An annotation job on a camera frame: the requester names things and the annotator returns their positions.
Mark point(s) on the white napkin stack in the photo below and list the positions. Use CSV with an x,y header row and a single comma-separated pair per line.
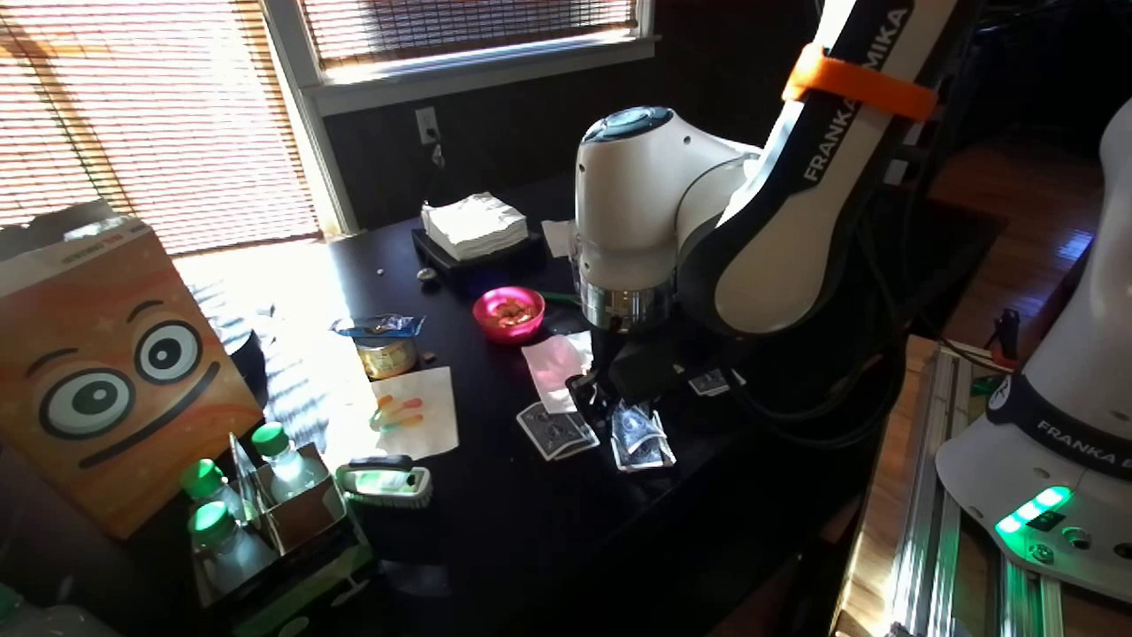
x,y
476,224

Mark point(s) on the white wall outlet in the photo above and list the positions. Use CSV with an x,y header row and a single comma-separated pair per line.
x,y
427,126

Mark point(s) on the green white handheld device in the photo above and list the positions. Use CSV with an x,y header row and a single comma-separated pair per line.
x,y
385,483

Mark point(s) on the black tray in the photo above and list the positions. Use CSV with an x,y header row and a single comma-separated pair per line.
x,y
518,263

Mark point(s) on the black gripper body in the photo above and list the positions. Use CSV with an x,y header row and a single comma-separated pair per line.
x,y
624,357

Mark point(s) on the cardboard box with cartoon face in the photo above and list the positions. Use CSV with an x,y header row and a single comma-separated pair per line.
x,y
109,375

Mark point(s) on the large white paper napkin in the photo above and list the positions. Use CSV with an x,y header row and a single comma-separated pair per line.
x,y
552,364

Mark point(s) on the bottle carrier box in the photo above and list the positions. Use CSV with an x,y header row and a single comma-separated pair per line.
x,y
322,559

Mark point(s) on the wooden robot mounting board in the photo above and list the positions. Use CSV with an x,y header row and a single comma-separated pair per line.
x,y
887,516

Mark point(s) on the green cap plastic bottle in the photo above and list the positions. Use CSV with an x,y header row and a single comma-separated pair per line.
x,y
206,483
285,462
226,542

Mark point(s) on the window blind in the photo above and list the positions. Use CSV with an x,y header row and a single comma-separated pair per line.
x,y
472,23
154,117

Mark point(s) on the white window frame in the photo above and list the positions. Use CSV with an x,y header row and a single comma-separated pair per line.
x,y
472,76

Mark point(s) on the black round container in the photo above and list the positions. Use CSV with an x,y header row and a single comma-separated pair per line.
x,y
250,364

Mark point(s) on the pink plastic bowl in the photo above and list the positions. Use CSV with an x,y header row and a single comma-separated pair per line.
x,y
511,312

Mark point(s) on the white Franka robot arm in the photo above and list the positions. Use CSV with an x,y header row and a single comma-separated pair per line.
x,y
658,199

